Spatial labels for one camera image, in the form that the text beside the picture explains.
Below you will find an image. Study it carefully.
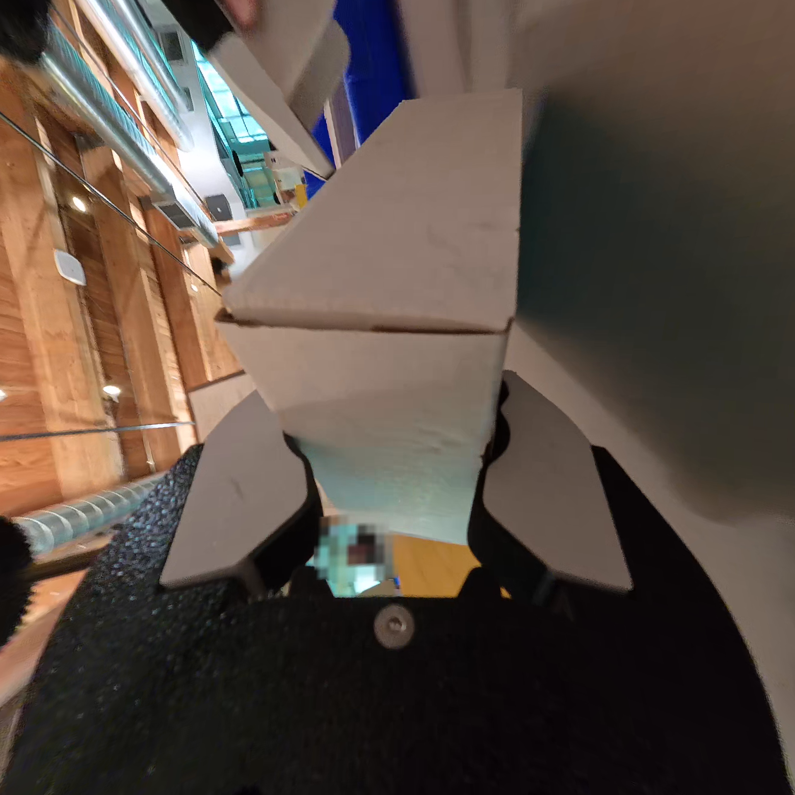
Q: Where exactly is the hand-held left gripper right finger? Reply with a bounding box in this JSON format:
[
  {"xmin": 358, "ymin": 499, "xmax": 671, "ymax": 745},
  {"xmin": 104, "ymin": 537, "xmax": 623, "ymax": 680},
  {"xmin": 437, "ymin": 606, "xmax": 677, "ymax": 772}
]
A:
[{"xmin": 467, "ymin": 369, "xmax": 634, "ymax": 602}]

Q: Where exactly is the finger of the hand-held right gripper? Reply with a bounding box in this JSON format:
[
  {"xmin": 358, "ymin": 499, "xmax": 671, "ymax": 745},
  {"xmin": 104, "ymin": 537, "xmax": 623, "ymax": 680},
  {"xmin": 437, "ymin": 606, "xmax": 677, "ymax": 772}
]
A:
[{"xmin": 207, "ymin": 32, "xmax": 339, "ymax": 181}]

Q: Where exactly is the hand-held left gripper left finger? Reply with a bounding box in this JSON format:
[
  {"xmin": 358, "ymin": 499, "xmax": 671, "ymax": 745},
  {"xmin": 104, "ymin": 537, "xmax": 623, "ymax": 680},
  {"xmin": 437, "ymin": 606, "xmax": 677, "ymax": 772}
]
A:
[{"xmin": 159, "ymin": 391, "xmax": 325, "ymax": 598}]

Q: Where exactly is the blue plastic bin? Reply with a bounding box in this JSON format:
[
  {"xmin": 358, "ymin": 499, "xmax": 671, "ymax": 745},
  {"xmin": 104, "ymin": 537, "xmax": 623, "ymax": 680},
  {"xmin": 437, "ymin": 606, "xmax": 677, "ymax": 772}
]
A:
[{"xmin": 309, "ymin": 0, "xmax": 414, "ymax": 182}]

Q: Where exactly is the white cardboard mailer box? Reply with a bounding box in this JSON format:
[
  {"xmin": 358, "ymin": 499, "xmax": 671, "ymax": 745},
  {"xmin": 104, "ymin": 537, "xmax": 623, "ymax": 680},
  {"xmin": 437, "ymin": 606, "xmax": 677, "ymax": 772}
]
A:
[{"xmin": 213, "ymin": 88, "xmax": 524, "ymax": 545}]

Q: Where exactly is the white ceiling access point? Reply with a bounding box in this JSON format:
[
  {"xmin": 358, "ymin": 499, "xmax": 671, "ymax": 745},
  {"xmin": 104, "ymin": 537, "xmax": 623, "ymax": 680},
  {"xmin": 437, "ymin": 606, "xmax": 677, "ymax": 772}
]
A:
[{"xmin": 53, "ymin": 248, "xmax": 88, "ymax": 287}]

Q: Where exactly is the silver ventilation duct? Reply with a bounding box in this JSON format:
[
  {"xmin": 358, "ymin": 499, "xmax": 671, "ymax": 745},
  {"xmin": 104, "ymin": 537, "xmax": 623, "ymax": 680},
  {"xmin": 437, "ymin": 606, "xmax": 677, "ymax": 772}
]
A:
[
  {"xmin": 11, "ymin": 473, "xmax": 165, "ymax": 555},
  {"xmin": 77, "ymin": 0, "xmax": 195, "ymax": 151},
  {"xmin": 39, "ymin": 25, "xmax": 219, "ymax": 248}
]

